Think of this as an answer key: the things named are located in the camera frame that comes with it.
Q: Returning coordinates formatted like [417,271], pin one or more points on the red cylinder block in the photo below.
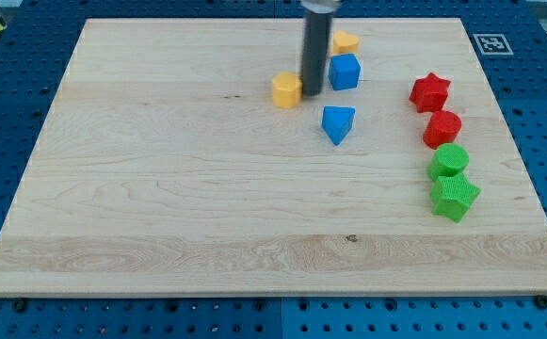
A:
[443,127]

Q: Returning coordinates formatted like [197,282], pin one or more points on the red star block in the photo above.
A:
[429,94]

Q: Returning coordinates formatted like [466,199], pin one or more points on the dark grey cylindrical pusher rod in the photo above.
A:
[318,17]

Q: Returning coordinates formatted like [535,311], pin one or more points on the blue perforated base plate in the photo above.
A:
[34,51]

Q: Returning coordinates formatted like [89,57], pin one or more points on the light wooden board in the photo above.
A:
[163,170]

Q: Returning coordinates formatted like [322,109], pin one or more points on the yellow heart block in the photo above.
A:
[345,43]

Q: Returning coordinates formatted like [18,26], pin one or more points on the blue triangle block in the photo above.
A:
[337,122]

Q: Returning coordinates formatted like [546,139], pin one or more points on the white fiducial marker tag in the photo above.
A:
[492,44]

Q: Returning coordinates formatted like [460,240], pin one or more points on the green cylinder block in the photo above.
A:
[449,160]

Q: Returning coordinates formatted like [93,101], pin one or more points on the yellow hexagon block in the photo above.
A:
[286,90]

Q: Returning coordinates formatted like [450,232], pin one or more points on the blue cube block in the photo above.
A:
[344,71]

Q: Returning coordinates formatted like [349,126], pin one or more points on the green star block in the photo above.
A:
[453,196]

